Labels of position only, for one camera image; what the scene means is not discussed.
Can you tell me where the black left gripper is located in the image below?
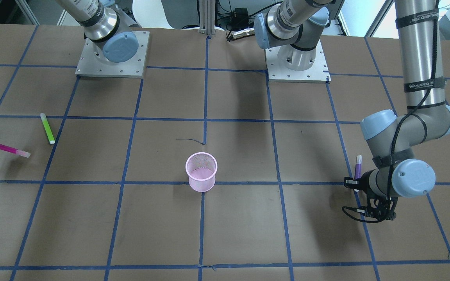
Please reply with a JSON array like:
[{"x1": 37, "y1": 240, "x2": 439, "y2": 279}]
[{"x1": 360, "y1": 194, "x2": 398, "y2": 222}]

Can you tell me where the pink highlighter pen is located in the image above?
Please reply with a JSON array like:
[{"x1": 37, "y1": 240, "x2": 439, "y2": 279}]
[{"x1": 0, "y1": 144, "x2": 31, "y2": 158}]

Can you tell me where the purple highlighter pen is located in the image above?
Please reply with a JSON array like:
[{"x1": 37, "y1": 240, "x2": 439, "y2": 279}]
[{"x1": 354, "y1": 155, "x2": 363, "y2": 180}]

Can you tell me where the pink mesh cup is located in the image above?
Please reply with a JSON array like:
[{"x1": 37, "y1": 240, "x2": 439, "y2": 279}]
[{"x1": 185, "y1": 152, "x2": 218, "y2": 192}]

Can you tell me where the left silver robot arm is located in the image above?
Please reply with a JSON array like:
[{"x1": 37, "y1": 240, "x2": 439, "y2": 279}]
[{"x1": 254, "y1": 0, "x2": 450, "y2": 224}]

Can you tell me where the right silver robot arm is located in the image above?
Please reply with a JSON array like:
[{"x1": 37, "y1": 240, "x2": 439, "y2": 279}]
[{"x1": 57, "y1": 0, "x2": 139, "y2": 64}]

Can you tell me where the green highlighter pen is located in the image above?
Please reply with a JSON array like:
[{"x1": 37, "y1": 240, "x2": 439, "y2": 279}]
[{"x1": 40, "y1": 113, "x2": 56, "y2": 145}]

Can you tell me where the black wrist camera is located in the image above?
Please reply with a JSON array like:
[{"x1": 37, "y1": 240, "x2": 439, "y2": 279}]
[{"x1": 343, "y1": 177, "x2": 363, "y2": 192}]

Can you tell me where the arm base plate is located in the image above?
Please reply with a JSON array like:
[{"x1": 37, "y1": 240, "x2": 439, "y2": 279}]
[
  {"x1": 75, "y1": 31, "x2": 150, "y2": 78},
  {"x1": 265, "y1": 41, "x2": 332, "y2": 83}
]

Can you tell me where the aluminium frame post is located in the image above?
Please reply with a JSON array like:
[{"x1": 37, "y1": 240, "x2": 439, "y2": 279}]
[{"x1": 198, "y1": 0, "x2": 216, "y2": 38}]

